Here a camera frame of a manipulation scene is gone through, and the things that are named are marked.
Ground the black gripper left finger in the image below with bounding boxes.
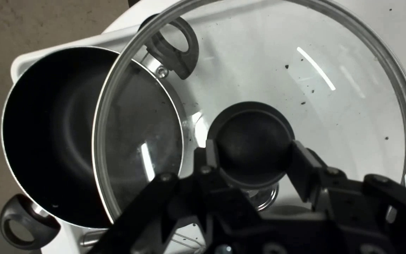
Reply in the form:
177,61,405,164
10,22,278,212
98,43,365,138
88,140,222,254

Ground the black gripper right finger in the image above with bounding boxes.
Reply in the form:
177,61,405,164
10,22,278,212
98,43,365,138
287,140,406,254

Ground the glass lid with black knob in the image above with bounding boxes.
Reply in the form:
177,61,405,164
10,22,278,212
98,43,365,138
91,0,406,225

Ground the black pot with loop handles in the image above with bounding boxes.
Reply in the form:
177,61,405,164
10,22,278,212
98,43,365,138
0,16,201,252

